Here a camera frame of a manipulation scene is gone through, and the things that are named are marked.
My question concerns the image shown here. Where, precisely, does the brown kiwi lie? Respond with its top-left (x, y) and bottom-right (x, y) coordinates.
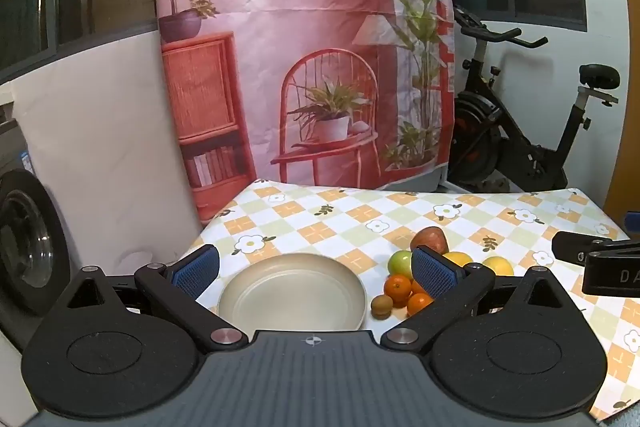
top-left (370, 296), bottom-right (394, 321)

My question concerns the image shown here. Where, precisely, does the streaked red apple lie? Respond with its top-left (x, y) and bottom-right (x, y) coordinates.
top-left (410, 227), bottom-right (449, 255)

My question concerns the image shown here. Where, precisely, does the pink printed backdrop cloth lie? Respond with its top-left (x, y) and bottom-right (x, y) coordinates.
top-left (152, 0), bottom-right (457, 225)

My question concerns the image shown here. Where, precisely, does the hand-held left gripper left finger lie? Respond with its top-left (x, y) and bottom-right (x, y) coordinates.
top-left (50, 244), bottom-right (251, 352)

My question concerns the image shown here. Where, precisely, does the black exercise bike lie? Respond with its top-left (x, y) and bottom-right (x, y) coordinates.
top-left (446, 6), bottom-right (622, 195)

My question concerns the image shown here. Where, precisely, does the beige round plate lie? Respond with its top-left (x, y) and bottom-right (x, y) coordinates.
top-left (217, 253), bottom-right (368, 333)

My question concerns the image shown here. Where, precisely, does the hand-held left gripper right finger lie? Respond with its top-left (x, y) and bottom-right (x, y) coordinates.
top-left (381, 246), bottom-right (581, 352)

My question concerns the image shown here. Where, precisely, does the white foam board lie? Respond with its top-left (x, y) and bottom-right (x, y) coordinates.
top-left (10, 24), bottom-right (203, 268)

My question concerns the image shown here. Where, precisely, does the translucent white container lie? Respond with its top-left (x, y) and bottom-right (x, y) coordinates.
top-left (115, 249), bottom-right (157, 279)

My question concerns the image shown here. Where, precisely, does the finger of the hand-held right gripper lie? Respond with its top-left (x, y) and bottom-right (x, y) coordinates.
top-left (552, 231), bottom-right (615, 266)

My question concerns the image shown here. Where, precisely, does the green apple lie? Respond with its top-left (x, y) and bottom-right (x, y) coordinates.
top-left (388, 250), bottom-right (414, 278)

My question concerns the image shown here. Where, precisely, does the grey washing machine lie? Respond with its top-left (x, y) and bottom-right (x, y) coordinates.
top-left (0, 107), bottom-right (85, 354)

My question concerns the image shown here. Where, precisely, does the checked floral tablecloth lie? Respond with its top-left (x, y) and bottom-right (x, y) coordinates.
top-left (192, 178), bottom-right (640, 423)

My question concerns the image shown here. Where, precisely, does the wooden door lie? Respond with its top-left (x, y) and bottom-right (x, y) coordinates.
top-left (604, 0), bottom-right (640, 235)

